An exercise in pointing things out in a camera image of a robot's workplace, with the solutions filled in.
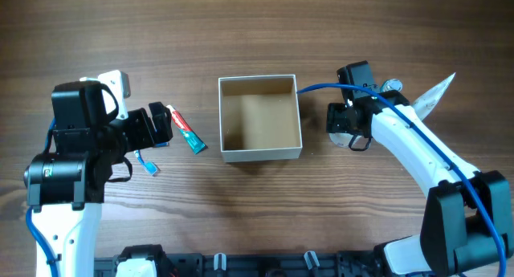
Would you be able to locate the blue mouthwash bottle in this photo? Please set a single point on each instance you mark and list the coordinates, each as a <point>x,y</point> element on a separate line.
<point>391,85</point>

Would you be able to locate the blue disposable razor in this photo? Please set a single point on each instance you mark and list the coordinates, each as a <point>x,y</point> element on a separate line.
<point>161,145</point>

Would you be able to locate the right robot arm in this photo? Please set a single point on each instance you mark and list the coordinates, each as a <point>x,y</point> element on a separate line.
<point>467,221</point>

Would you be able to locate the blue white toothbrush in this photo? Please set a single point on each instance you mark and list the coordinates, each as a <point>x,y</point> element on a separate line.
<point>149,166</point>

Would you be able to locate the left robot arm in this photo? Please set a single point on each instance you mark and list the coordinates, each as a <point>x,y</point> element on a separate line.
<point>65,182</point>

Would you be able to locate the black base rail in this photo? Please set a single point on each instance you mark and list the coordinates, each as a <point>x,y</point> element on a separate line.
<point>310,263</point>

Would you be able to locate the white square cardboard box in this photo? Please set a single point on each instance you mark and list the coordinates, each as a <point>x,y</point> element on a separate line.
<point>259,118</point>

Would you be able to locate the white floral squeeze tube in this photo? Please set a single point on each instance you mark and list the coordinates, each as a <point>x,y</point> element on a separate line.
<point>425,103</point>

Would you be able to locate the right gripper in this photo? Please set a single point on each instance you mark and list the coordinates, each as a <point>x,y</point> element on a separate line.
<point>341,121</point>

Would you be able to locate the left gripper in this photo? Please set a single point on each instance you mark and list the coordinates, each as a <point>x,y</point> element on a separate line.
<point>141,128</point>

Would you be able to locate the white round cotton swab jar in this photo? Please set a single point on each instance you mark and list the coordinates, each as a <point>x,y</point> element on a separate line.
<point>341,139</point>

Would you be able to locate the red green toothpaste tube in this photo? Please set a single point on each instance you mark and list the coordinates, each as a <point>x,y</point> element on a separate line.
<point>192,139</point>

